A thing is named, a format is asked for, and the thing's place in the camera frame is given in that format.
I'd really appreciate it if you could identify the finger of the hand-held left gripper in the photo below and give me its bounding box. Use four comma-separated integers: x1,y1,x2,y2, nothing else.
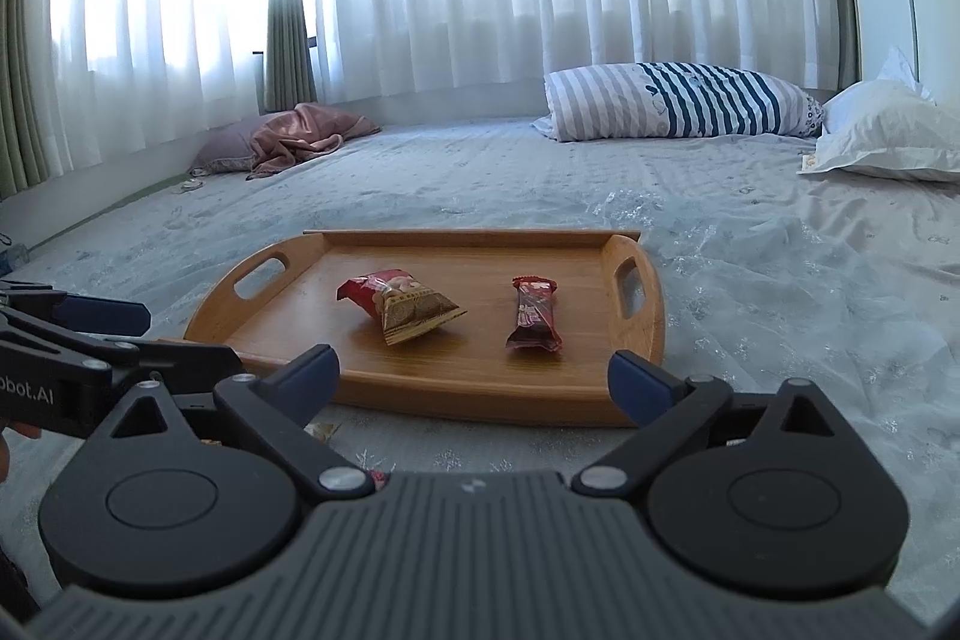
0,281,152,339
81,338,244,388

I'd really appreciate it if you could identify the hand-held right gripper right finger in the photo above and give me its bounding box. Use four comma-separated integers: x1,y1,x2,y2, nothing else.
570,349,863,503

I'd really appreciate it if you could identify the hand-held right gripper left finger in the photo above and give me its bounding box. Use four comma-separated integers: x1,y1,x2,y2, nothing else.
90,344,376,503

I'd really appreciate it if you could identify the wooden tray with handles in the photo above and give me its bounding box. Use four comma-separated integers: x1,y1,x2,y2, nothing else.
182,227,667,429

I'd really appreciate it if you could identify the person's left hand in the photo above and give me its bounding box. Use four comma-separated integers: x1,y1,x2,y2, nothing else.
0,421,43,488

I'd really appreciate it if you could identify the red and gold snack packet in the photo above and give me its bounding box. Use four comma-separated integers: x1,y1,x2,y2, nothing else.
336,269,467,347

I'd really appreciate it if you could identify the dark red snack bar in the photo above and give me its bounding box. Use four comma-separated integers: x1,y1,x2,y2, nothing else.
505,276,563,354

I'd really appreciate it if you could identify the mauve pillow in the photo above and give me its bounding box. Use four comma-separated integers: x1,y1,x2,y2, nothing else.
187,115,301,178

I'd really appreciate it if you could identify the pink blanket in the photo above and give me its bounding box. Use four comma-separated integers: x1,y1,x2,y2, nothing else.
246,102,382,181

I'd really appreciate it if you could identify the blue striped pillow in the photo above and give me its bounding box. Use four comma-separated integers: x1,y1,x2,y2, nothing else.
531,61,826,143

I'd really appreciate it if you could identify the white pillow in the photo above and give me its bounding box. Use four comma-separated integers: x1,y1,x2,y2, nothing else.
796,47,960,184

